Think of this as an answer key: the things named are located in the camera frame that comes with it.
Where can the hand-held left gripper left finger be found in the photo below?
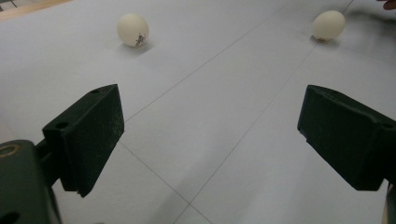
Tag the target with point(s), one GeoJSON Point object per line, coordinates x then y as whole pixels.
{"type": "Point", "coordinates": [90, 137]}

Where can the wooden table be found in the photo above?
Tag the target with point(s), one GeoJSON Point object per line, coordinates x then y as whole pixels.
{"type": "Point", "coordinates": [25, 8]}

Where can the white table cover board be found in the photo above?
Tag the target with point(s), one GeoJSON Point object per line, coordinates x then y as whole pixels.
{"type": "Point", "coordinates": [202, 124]}

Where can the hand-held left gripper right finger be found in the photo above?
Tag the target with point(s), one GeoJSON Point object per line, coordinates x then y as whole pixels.
{"type": "Point", "coordinates": [348, 140]}

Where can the white ping-pong ball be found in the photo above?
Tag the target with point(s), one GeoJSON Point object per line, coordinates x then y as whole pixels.
{"type": "Point", "coordinates": [328, 25]}
{"type": "Point", "coordinates": [130, 28]}

